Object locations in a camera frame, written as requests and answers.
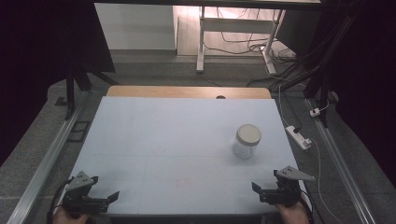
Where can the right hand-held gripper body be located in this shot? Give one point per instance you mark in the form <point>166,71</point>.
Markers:
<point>286,189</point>

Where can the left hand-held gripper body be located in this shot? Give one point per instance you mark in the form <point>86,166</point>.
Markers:
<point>77,196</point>

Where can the clear glass jar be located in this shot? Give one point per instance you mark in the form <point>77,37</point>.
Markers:
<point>244,151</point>

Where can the cream round jar lid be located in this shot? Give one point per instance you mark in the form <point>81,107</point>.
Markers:
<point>248,134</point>

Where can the person's left hand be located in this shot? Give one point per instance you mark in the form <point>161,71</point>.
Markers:
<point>67,217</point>

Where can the person's right hand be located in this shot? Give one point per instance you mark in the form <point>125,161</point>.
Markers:
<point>292,214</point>

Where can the white power strip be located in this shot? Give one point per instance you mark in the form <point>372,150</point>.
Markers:
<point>295,135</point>

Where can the small white adapter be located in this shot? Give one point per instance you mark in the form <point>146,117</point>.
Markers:
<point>315,112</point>

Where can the pale blue foam mat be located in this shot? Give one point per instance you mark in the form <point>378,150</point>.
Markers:
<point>155,140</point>

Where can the black metal stand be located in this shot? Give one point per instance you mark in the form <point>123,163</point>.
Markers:
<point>323,102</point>
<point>70,93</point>

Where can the black curtain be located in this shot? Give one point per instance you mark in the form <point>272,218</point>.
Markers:
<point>37,46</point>
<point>370,77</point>

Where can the aluminium floor rail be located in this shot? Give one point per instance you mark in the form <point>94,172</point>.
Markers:
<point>339,165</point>
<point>46,169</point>

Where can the white desk frame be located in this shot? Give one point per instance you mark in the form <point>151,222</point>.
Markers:
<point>236,25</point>

